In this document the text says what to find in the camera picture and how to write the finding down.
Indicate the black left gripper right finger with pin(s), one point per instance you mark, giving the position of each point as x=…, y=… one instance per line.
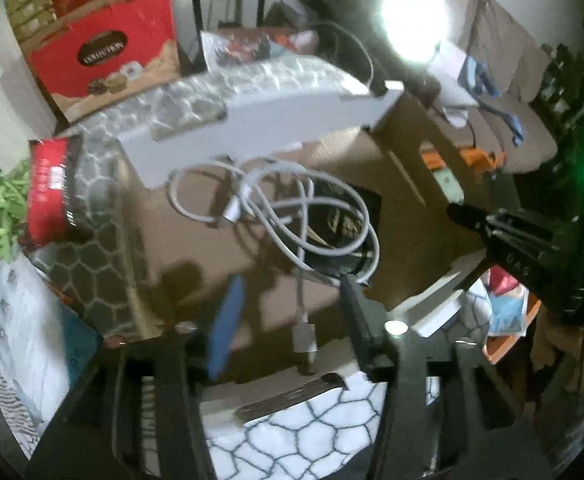
x=365, y=320

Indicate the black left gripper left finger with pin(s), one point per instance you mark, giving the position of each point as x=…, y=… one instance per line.
x=223, y=329

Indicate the cardboard box with white flaps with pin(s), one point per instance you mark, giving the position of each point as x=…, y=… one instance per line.
x=182, y=249

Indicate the white blue face mask bag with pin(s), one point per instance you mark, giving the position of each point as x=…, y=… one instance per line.
x=44, y=349

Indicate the red snack packet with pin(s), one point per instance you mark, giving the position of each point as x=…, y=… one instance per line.
x=50, y=213

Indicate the orange plastic basket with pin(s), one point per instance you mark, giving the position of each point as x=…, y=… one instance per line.
x=478, y=160

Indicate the brown sofa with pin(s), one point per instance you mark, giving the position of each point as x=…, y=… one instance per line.
x=515, y=63

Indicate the clear bag of items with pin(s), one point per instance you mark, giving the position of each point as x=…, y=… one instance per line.
x=239, y=46

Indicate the bright lamp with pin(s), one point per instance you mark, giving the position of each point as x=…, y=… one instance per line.
x=415, y=28

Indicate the red collection gift box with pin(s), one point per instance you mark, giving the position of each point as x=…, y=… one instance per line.
x=111, y=53

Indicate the stack of gold boxes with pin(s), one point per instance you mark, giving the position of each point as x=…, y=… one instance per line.
x=28, y=17

